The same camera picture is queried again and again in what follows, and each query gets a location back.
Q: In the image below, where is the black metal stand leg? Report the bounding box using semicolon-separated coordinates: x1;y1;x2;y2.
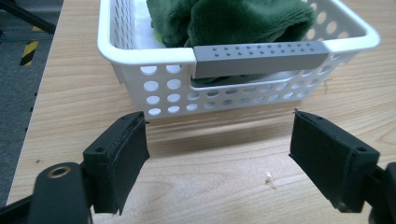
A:
0;0;57;35

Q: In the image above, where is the green plush cloth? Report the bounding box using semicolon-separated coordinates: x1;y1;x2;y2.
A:
146;0;318;49

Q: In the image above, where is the white perforated plastic basket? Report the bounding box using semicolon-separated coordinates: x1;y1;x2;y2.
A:
96;0;381;120

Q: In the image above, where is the yellow black striped floor tape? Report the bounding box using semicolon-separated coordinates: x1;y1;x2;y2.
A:
19;25;43;66

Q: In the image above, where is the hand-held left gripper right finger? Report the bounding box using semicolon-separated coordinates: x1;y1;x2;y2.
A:
288;108;381;214

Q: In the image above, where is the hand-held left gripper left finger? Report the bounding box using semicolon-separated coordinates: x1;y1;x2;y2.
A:
82;111;151;216

